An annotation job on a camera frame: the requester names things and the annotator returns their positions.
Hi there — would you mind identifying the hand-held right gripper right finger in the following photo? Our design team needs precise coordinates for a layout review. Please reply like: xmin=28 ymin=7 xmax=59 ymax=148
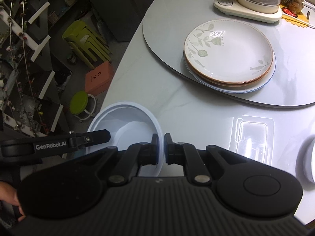
xmin=164 ymin=133 xmax=246 ymax=186

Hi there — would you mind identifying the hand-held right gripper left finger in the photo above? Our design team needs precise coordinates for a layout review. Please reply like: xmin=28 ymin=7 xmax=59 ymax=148
xmin=81 ymin=133 xmax=160 ymax=186

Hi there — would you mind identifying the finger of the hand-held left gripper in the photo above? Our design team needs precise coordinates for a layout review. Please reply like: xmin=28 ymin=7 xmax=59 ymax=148
xmin=70 ymin=129 xmax=111 ymax=149

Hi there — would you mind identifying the light blue plastic bowl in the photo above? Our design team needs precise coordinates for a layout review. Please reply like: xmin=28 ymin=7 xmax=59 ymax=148
xmin=88 ymin=100 xmax=163 ymax=177

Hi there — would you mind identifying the rose print blue-rimmed plate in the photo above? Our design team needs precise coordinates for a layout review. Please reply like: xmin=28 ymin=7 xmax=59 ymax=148
xmin=183 ymin=54 xmax=276 ymax=94

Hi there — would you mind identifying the brown-rimmed white plate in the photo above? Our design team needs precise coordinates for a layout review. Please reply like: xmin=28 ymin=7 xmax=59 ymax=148
xmin=183 ymin=52 xmax=274 ymax=87

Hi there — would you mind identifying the leaf pattern plate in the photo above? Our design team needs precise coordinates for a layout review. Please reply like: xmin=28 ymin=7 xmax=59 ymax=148
xmin=184 ymin=19 xmax=273 ymax=82

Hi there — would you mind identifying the white bowl with blue inside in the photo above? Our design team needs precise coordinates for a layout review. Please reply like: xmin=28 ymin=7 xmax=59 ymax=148
xmin=297 ymin=135 xmax=315 ymax=185

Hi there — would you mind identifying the person's left hand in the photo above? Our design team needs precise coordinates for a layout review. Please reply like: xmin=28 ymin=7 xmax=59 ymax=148
xmin=0 ymin=181 xmax=26 ymax=222

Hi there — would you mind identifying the round green stool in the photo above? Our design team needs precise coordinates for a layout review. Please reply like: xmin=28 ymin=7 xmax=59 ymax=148
xmin=69 ymin=90 xmax=97 ymax=121

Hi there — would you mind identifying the orange box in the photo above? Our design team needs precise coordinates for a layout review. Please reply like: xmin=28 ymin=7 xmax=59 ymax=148
xmin=85 ymin=61 xmax=114 ymax=96

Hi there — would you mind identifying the clear plastic tray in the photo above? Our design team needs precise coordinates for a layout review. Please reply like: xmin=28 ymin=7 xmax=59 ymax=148
xmin=229 ymin=114 xmax=275 ymax=168

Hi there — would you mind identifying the stack of green stools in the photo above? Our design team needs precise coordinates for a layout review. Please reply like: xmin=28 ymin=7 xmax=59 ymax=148
xmin=61 ymin=20 xmax=114 ymax=70

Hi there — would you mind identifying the grey round turntable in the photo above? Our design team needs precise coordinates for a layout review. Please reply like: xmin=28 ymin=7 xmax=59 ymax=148
xmin=142 ymin=0 xmax=315 ymax=108

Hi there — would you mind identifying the black and white shelf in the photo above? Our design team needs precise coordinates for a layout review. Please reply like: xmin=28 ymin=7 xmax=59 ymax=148
xmin=0 ymin=0 xmax=72 ymax=138

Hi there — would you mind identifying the cream kettle base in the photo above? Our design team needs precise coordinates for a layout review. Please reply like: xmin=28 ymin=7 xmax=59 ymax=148
xmin=213 ymin=0 xmax=282 ymax=24

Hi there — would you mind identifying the yellow and red mat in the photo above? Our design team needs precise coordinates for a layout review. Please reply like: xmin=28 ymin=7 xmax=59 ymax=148
xmin=281 ymin=5 xmax=311 ymax=27

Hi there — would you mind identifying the brown owl figurine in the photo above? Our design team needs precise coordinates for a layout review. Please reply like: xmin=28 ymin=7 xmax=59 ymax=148
xmin=288 ymin=0 xmax=307 ymax=15

